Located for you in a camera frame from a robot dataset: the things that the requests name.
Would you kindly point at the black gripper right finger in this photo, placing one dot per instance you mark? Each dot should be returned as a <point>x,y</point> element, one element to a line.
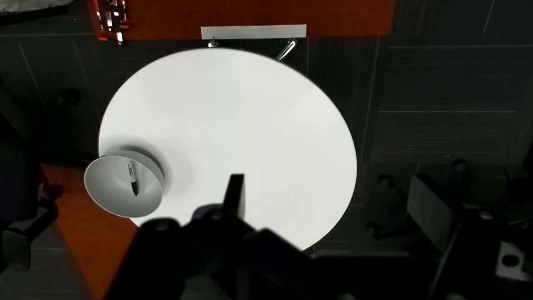
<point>233,191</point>

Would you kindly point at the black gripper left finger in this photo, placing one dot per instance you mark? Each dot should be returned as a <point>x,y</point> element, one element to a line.
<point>158,250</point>

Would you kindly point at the black marker pen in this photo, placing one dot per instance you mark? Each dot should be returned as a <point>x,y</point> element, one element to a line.
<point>133,178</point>

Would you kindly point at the clear glass bowl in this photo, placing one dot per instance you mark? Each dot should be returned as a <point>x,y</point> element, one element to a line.
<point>118,188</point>

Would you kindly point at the metal table base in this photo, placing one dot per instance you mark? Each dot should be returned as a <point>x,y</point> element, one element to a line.
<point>251,31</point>

